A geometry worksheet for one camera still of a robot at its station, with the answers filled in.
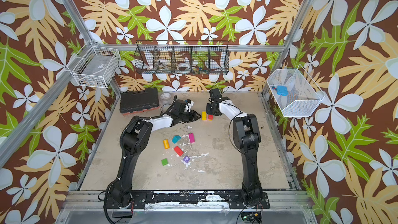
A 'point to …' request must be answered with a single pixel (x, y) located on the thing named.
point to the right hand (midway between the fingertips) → (208, 110)
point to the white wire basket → (95, 66)
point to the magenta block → (192, 138)
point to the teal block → (175, 139)
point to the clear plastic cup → (165, 97)
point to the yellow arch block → (203, 115)
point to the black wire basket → (182, 57)
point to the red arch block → (210, 117)
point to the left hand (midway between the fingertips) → (200, 114)
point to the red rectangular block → (179, 151)
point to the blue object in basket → (282, 90)
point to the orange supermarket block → (166, 144)
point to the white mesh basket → (296, 93)
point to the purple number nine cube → (186, 159)
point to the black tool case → (138, 101)
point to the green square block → (164, 162)
